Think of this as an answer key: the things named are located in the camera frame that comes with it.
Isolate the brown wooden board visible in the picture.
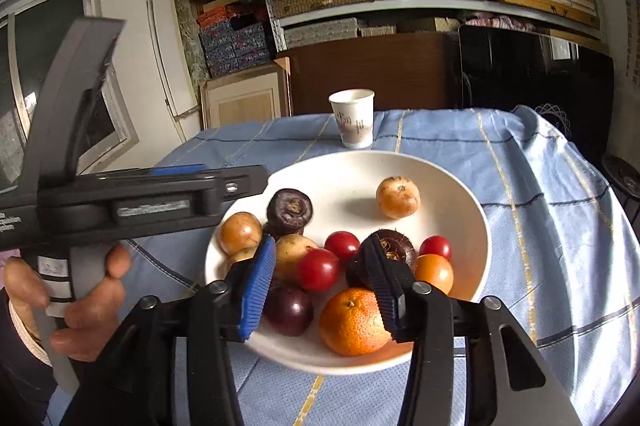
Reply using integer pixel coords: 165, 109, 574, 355
277, 33, 461, 117

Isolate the beige patterned curtain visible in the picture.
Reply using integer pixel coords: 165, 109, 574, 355
620, 0, 640, 87

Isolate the white framed window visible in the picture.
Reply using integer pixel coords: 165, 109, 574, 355
0, 0, 139, 195

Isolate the yellow oval fruit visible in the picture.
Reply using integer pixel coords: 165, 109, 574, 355
274, 233, 319, 284

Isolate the red cherry tomato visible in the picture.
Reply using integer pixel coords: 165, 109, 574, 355
419, 235, 453, 261
296, 248, 341, 291
324, 231, 361, 263

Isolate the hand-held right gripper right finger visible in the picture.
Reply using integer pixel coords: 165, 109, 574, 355
356, 236, 583, 426

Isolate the light wooden panel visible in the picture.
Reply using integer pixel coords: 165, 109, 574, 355
200, 58, 292, 131

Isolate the orange cherry tomato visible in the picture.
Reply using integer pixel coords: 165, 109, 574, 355
414, 254, 455, 295

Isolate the white strip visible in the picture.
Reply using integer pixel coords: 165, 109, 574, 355
146, 0, 202, 143

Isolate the brown passion fruit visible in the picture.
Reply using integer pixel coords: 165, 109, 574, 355
219, 212, 264, 257

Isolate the black round object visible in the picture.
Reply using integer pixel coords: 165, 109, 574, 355
601, 154, 640, 203

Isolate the blue checked tablecloth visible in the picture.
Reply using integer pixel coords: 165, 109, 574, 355
47, 106, 623, 426

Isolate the white printed paper cup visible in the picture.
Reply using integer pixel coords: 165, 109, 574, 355
328, 88, 375, 149

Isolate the person's left hand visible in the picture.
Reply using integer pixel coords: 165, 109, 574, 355
5, 245, 132, 363

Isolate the pink cloth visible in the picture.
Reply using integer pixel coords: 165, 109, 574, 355
470, 12, 539, 32

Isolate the stack of blue patterned boxes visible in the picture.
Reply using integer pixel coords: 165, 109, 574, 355
197, 6, 274, 79

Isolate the orange tangerine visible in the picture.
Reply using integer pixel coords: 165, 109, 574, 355
319, 287, 393, 357

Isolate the green marbled board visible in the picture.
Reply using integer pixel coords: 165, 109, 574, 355
172, 0, 211, 82

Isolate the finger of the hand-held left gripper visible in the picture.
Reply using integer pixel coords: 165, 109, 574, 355
94, 164, 271, 215

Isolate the dark red plum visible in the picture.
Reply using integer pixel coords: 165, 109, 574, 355
263, 283, 315, 338

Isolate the tan round fruit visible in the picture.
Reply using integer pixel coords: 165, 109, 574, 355
376, 176, 421, 219

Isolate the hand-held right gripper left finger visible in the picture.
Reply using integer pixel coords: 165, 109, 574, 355
60, 233, 277, 426

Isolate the white plate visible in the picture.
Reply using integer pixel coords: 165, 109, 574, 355
204, 151, 493, 376

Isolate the dark brown water chestnut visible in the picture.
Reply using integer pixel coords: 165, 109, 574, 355
266, 188, 314, 237
346, 229, 417, 291

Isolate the black glossy panel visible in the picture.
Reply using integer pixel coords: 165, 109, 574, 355
457, 24, 615, 167

